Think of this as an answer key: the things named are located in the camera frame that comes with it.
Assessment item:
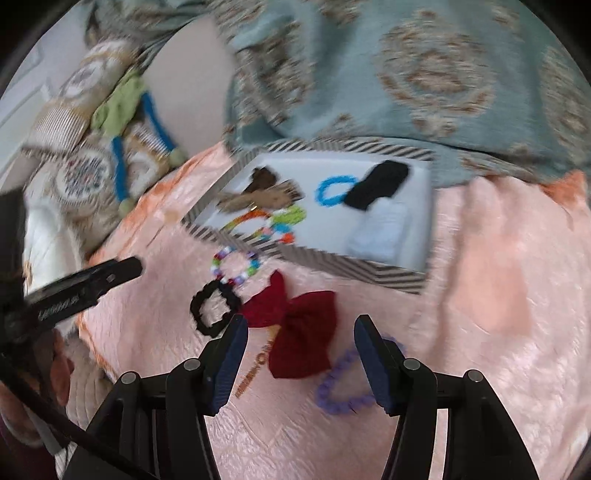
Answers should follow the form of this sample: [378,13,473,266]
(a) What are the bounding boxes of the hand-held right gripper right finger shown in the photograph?
[353,315,541,480]

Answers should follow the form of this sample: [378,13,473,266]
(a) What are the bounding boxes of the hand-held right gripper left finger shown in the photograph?
[65,314,250,480]

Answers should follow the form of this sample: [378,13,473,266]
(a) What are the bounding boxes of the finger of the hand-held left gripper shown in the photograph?
[23,257,144,324]

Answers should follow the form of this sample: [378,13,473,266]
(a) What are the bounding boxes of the dark red hair bow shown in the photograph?
[240,270,338,381]

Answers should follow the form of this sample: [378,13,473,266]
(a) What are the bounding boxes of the striped box with white inside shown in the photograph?
[180,141,437,296]

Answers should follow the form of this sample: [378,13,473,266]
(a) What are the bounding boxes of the black scrunchie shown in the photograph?
[189,279,243,335]

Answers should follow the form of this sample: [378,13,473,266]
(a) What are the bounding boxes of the beige patterned pillow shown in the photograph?
[21,39,185,241]

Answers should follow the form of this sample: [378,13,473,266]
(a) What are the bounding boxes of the pink quilted blanket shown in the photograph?
[0,138,591,480]

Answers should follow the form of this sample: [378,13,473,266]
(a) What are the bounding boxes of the white cloth piece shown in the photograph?
[346,198,411,261]

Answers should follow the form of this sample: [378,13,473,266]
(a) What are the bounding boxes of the brown hair bow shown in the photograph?
[217,167,305,214]

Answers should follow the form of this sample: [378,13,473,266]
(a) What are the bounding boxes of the black cloth headband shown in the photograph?
[344,161,411,213]

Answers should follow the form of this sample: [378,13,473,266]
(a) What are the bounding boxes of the green and blue soft toy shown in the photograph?
[90,69,185,217]

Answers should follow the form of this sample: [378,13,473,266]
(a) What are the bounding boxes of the plain beige cushion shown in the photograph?
[154,21,238,160]

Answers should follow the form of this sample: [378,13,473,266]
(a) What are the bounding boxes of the teal patterned blanket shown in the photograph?
[92,0,591,190]

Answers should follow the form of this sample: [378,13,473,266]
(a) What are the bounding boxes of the purple hair tie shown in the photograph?
[315,337,407,416]

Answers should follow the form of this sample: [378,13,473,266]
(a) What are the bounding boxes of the pastel bead bracelet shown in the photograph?
[210,247,264,289]

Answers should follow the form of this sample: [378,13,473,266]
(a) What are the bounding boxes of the black cable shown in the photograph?
[0,369,155,480]

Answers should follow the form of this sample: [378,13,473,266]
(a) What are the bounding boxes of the colourful hair ties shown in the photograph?
[225,205,308,245]

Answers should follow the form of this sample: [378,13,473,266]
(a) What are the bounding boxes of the blue hair tie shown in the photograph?
[315,175,354,208]

